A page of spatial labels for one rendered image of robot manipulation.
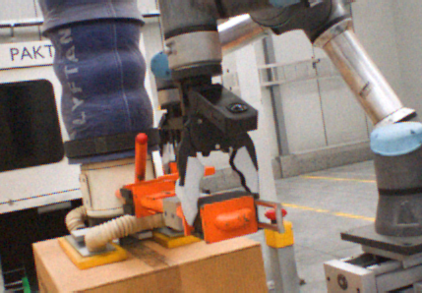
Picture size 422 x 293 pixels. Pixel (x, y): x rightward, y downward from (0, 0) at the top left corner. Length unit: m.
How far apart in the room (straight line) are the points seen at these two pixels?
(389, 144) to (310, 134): 10.35
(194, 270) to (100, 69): 0.48
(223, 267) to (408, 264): 0.39
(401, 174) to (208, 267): 0.46
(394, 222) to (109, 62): 0.71
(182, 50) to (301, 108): 10.78
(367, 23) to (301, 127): 2.89
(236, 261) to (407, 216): 0.39
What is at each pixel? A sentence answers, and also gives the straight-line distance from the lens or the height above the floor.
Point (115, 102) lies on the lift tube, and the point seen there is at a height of 1.42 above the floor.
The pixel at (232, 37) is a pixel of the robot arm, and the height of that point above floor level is 1.54.
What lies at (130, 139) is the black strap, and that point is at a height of 1.33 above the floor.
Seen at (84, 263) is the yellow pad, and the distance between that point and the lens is 1.13.
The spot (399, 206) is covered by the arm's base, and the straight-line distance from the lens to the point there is 1.22.
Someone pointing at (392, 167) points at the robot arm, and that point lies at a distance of 1.21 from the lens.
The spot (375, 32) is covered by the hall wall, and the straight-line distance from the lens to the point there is 12.82.
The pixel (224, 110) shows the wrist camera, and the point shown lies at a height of 1.35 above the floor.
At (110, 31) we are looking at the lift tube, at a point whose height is 1.57.
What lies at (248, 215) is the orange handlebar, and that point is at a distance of 0.69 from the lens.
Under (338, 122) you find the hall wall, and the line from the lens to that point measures 11.96.
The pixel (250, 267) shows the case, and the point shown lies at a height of 1.04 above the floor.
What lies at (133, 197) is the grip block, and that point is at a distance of 1.02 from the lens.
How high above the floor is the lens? 1.34
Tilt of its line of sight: 3 degrees down
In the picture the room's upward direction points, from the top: 9 degrees counter-clockwise
